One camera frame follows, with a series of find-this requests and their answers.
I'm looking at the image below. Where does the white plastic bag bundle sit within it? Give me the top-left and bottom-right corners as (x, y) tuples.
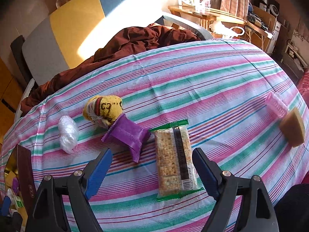
(58, 115), (79, 154)

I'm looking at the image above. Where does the purple snack packet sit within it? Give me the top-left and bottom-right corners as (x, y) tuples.
(12, 177), (19, 195)
(101, 114), (151, 163)

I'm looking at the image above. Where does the yellow knitted sock bundle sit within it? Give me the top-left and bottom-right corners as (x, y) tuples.
(83, 95), (123, 129)

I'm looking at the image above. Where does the gold metal tin box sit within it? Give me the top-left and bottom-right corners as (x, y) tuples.
(4, 145), (36, 215)

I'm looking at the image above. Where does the wooden wardrobe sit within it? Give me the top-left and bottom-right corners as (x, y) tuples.
(0, 59), (23, 146)

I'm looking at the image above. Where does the striped pink green bedsheet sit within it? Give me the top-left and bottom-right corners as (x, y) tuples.
(1, 39), (308, 231)

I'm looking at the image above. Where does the grey yellow blue headboard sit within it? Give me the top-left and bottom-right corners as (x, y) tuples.
(22, 0), (151, 84)

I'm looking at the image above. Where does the wooden side table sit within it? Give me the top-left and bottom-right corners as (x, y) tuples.
(168, 5), (273, 52)

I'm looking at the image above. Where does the maroon brown blanket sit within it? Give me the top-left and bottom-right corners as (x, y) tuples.
(20, 23), (201, 116)

